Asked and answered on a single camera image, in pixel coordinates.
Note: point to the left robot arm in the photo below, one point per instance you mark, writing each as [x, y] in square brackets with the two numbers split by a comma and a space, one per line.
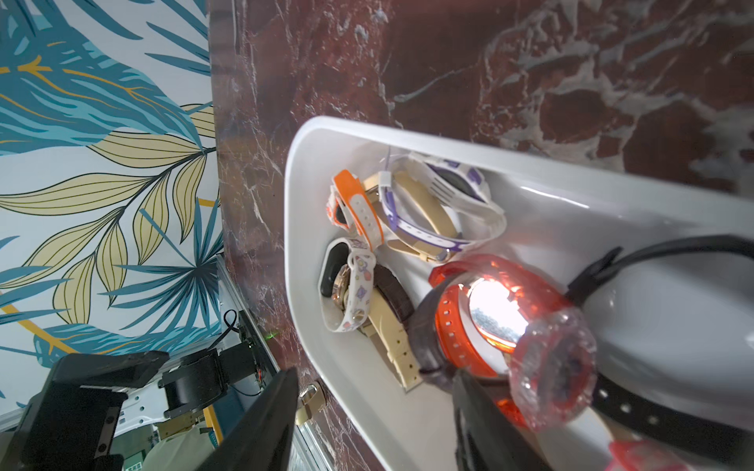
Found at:
[71, 423]

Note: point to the purple white strap watch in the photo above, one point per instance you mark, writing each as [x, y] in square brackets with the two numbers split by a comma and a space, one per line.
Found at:
[462, 191]

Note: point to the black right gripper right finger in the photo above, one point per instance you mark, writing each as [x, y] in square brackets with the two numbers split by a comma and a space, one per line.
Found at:
[486, 439]

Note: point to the white plastic storage box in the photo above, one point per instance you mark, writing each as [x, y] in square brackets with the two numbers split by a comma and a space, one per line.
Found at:
[561, 217]

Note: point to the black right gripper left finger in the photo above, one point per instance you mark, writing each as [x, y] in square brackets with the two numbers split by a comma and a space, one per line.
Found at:
[262, 439]

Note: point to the black strap watch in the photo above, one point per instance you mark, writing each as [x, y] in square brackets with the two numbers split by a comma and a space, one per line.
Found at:
[674, 327]

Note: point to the beige strap watch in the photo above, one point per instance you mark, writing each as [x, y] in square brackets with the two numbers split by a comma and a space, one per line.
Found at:
[422, 209]

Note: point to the white orange strap watch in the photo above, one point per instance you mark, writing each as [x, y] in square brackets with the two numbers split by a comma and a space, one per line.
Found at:
[349, 208]

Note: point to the red transparent watch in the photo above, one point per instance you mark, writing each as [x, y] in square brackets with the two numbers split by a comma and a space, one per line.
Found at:
[525, 343]

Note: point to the white pink strap watch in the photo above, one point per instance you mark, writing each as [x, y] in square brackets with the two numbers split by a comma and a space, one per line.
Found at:
[643, 456]

